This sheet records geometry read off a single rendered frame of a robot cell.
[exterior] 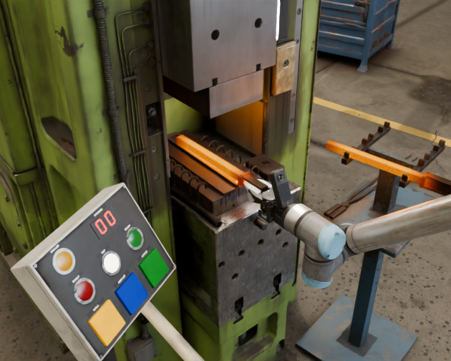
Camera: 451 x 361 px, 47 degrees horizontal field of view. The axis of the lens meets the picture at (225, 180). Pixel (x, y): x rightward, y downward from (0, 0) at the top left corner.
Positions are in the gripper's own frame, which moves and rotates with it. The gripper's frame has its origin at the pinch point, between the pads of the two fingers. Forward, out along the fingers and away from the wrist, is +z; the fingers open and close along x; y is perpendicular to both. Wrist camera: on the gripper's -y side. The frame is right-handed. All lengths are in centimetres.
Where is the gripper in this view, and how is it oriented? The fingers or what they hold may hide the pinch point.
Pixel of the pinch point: (248, 180)
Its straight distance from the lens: 165.8
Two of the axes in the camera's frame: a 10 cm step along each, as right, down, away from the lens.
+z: -6.3, -4.4, 6.4
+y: 0.0, 8.2, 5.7
